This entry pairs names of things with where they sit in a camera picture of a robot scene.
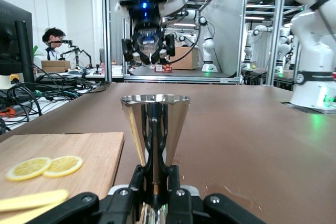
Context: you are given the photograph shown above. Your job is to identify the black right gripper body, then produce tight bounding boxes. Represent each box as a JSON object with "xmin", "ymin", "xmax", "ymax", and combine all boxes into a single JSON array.
[{"xmin": 128, "ymin": 0, "xmax": 166, "ymax": 42}]

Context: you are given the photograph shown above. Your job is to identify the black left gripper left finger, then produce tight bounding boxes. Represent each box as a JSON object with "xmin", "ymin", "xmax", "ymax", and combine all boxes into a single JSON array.
[{"xmin": 43, "ymin": 164, "xmax": 145, "ymax": 224}]

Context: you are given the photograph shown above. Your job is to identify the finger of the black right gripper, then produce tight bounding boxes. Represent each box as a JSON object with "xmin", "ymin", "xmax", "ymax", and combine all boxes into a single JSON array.
[
  {"xmin": 151, "ymin": 34, "xmax": 176, "ymax": 65},
  {"xmin": 121, "ymin": 37, "xmax": 149, "ymax": 66}
]

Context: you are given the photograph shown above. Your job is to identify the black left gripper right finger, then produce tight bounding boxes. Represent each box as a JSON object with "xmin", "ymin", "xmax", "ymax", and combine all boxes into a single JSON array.
[{"xmin": 167, "ymin": 165, "xmax": 267, "ymax": 224}]

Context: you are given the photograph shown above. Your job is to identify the clear glass cup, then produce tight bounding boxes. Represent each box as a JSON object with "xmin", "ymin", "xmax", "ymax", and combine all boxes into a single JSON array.
[{"xmin": 136, "ymin": 33, "xmax": 162, "ymax": 65}]

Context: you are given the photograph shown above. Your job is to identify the steel double jigger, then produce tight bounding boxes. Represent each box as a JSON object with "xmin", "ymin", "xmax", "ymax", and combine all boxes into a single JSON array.
[{"xmin": 120, "ymin": 94, "xmax": 192, "ymax": 224}]

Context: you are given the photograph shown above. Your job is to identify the small red patterned box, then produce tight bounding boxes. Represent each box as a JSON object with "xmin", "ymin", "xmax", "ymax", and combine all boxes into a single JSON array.
[{"xmin": 154, "ymin": 63, "xmax": 173, "ymax": 73}]

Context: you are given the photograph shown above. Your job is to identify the brown cardboard box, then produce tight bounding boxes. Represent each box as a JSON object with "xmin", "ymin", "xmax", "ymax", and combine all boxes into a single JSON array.
[
  {"xmin": 40, "ymin": 59, "xmax": 71, "ymax": 73},
  {"xmin": 167, "ymin": 46, "xmax": 200, "ymax": 71}
]

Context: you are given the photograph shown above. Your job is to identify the wooden cutting board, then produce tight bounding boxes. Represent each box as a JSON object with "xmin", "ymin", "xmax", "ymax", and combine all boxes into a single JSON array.
[{"xmin": 0, "ymin": 131, "xmax": 125, "ymax": 224}]

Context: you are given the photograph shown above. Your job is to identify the yellow lemon slice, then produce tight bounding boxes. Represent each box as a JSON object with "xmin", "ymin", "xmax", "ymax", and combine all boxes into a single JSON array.
[
  {"xmin": 43, "ymin": 155, "xmax": 84, "ymax": 178},
  {"xmin": 5, "ymin": 156, "xmax": 53, "ymax": 182}
]

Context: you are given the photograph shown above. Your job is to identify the seated person black hair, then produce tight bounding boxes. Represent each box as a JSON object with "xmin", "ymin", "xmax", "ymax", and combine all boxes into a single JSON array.
[{"xmin": 41, "ymin": 27, "xmax": 67, "ymax": 62}]

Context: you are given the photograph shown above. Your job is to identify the yellow plastic fork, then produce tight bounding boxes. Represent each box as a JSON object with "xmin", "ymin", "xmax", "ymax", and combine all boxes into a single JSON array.
[{"xmin": 0, "ymin": 189, "xmax": 70, "ymax": 206}]

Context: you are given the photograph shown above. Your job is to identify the brown table cover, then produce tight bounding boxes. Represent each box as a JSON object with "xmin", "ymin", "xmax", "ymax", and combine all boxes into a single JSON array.
[{"xmin": 0, "ymin": 82, "xmax": 336, "ymax": 224}]

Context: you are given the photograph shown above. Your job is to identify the yellow plastic knife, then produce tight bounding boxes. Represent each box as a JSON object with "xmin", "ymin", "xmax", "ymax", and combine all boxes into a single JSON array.
[{"xmin": 0, "ymin": 198, "xmax": 65, "ymax": 213}]

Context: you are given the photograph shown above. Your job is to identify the black computer monitor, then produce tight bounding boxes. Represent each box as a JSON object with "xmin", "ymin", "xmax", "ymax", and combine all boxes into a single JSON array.
[{"xmin": 0, "ymin": 0, "xmax": 36, "ymax": 91}]

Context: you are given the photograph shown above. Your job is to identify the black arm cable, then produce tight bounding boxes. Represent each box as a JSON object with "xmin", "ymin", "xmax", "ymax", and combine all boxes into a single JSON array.
[{"xmin": 167, "ymin": 21, "xmax": 202, "ymax": 64}]

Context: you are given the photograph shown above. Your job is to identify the aluminium cage frame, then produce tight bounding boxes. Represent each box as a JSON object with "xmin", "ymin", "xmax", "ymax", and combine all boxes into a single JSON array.
[{"xmin": 101, "ymin": 0, "xmax": 289, "ymax": 86}]

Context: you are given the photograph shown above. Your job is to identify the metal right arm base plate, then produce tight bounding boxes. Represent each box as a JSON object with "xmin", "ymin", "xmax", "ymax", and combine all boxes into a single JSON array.
[{"xmin": 279, "ymin": 100, "xmax": 336, "ymax": 115}]

